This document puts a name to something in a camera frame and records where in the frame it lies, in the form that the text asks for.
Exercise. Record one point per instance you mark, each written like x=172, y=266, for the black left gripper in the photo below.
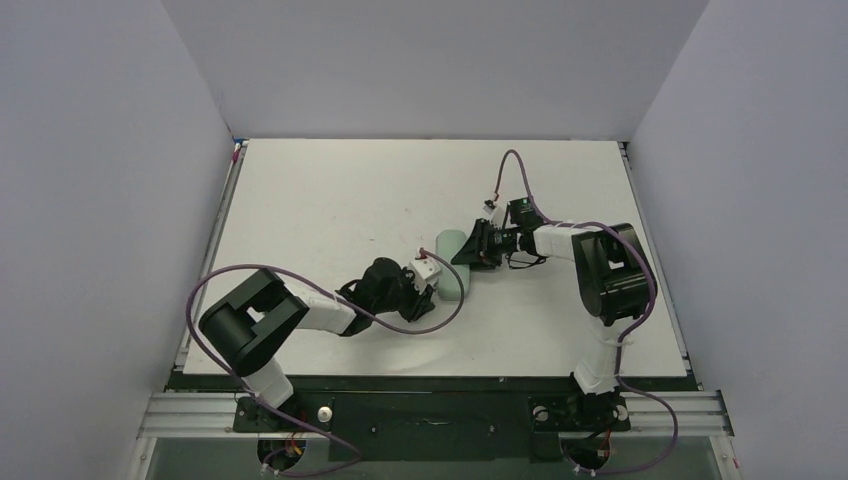
x=416, y=299

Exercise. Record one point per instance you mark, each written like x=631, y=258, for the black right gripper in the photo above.
x=489, y=243

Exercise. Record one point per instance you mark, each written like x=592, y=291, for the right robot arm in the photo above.
x=616, y=284

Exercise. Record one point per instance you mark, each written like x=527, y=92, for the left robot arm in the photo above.
x=249, y=325

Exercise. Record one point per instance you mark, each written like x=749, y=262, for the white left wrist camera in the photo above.
x=426, y=272

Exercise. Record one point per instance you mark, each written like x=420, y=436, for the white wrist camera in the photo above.
x=493, y=213
x=426, y=272

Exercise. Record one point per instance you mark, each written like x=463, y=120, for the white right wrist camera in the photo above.
x=493, y=213

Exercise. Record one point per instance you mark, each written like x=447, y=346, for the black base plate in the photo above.
x=420, y=427

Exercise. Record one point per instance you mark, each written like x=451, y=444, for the aluminium frame rail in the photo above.
x=211, y=416

